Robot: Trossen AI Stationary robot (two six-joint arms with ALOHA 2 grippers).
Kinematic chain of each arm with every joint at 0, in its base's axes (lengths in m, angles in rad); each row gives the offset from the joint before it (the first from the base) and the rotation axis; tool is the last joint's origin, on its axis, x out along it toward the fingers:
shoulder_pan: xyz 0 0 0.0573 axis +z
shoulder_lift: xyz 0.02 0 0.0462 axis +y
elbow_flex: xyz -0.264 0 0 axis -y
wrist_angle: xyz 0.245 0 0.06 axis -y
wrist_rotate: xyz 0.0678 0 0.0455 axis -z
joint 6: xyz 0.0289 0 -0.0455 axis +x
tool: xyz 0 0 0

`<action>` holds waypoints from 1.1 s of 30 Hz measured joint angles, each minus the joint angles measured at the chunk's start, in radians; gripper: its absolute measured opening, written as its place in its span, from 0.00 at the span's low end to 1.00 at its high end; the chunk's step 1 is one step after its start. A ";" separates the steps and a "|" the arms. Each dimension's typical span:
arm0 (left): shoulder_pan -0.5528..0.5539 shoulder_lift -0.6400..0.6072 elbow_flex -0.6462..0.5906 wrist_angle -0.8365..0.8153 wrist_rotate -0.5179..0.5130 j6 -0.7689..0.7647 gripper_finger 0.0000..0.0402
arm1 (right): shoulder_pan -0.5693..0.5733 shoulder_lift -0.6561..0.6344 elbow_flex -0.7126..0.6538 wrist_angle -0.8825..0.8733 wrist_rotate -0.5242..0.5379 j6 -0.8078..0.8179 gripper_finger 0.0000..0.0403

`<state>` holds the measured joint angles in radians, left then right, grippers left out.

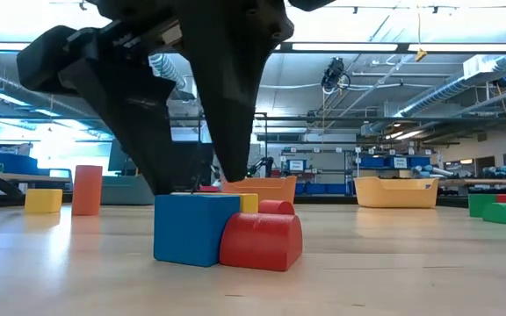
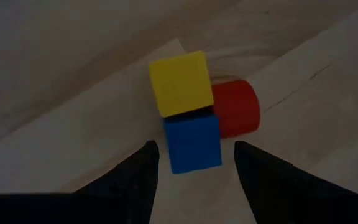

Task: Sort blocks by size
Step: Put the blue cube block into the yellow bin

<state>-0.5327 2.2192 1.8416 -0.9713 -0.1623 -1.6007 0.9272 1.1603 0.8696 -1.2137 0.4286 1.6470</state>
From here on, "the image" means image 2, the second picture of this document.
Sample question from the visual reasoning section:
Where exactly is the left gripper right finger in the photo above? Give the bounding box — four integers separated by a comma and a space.
234, 141, 358, 224

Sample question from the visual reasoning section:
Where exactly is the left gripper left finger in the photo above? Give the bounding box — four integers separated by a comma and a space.
70, 140, 160, 224

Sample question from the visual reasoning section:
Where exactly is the red half-cylinder block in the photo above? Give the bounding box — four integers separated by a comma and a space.
210, 79, 261, 140

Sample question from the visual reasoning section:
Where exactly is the yellow cube block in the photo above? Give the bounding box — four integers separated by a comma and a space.
149, 50, 214, 118

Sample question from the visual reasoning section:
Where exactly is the blue cube block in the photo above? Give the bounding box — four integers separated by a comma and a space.
162, 113, 223, 175

